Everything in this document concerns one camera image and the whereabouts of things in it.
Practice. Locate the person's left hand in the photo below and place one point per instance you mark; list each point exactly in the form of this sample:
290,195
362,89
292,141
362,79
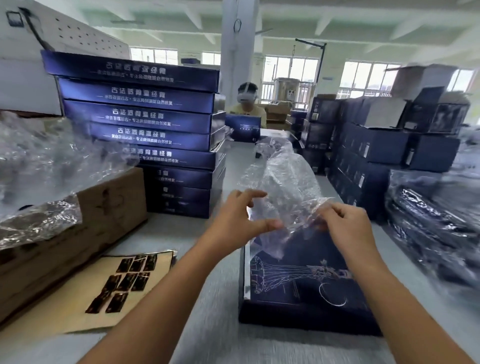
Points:
232,225

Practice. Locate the person's right hand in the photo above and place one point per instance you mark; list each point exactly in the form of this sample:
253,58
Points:
354,232

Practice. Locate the person's right thumb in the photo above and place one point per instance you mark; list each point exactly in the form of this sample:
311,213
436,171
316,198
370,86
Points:
325,225

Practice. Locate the person's left thumb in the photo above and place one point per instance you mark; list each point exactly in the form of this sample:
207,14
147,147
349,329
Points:
268,225

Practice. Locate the clear plastic bag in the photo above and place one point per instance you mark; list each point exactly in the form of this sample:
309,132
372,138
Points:
288,187

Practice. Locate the person's left forearm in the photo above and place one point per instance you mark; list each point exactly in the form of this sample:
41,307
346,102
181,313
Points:
157,303

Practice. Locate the person's right forearm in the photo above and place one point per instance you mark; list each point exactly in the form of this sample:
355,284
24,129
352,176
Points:
397,311

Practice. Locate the dark blue printed gift box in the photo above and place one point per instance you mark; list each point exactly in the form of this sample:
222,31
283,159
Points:
300,296

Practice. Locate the pile of dark blue cartons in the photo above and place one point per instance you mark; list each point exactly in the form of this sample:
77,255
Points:
367,150

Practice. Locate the dark blue box with stripe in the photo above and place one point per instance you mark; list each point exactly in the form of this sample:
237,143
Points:
243,127

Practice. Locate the heap of plastic wrapped boxes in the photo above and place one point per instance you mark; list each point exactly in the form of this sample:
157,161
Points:
435,221

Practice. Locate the brown cardboard boxes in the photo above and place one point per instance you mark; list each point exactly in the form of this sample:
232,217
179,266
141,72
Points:
278,112

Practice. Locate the white headset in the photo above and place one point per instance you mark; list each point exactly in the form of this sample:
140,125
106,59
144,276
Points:
245,96

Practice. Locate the grey metal machine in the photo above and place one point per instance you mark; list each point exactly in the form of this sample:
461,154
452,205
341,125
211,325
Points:
288,90

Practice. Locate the group of black gold stickers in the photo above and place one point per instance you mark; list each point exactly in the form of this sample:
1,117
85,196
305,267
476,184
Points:
125,281

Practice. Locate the stack of dark blue boxes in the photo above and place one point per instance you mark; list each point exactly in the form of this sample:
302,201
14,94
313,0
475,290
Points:
150,123

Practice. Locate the black pole stand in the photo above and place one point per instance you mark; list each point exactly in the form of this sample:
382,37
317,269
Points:
318,60

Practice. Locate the white cardboard box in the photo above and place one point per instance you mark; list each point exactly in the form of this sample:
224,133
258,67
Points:
420,80

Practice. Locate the brown cardboard carton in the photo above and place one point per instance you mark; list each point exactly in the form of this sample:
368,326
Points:
93,232

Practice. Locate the brown cardboard sheet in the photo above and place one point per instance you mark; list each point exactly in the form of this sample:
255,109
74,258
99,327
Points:
75,300

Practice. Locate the pile of clear plastic bags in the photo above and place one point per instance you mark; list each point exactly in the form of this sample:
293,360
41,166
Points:
45,165

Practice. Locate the white perforated metal cabinet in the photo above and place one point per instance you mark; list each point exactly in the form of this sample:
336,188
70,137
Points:
56,41

